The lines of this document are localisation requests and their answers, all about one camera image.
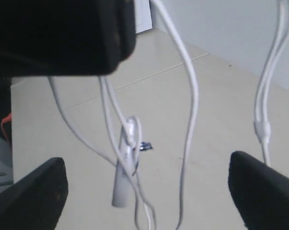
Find white wired earphones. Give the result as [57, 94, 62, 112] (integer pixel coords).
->
[47, 0, 289, 230]

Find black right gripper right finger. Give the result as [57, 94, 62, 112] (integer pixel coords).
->
[228, 151, 289, 230]

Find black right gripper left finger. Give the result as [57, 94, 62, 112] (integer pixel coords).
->
[0, 157, 69, 230]

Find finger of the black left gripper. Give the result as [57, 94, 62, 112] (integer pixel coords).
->
[0, 0, 136, 77]

